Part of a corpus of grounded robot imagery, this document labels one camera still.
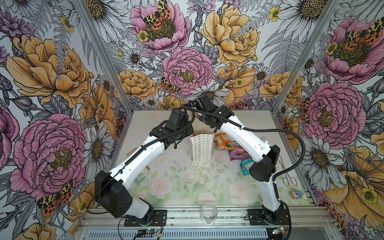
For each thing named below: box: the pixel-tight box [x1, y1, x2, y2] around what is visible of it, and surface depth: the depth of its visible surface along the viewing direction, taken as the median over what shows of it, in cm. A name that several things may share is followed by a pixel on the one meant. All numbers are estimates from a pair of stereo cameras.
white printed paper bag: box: [189, 133, 215, 163], surface depth 83 cm
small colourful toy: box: [291, 190, 302, 200], surface depth 78 cm
